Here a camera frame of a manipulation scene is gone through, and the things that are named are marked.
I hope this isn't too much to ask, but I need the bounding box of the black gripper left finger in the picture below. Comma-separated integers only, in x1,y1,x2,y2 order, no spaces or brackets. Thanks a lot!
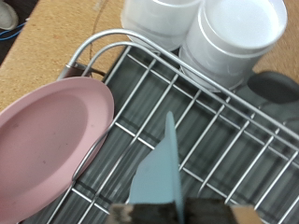
107,201,183,224

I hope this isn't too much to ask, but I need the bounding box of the metal wire dish rack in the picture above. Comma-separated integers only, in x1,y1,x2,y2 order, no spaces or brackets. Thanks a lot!
18,28,299,224

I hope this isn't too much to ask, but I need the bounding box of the thin blue cable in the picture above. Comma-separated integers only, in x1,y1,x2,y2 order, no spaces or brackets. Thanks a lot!
0,21,28,42

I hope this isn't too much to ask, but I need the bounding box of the white rounded object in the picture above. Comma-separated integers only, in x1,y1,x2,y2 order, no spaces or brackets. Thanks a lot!
0,0,20,31

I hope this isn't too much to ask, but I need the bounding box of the light blue plate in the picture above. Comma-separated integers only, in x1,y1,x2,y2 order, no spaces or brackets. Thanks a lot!
128,110,185,207

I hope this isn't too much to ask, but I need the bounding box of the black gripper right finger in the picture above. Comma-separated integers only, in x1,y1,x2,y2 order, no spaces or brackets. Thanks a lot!
183,197,261,224

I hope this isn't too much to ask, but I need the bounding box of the pink plate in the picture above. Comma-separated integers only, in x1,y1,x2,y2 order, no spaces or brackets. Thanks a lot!
0,77,116,224

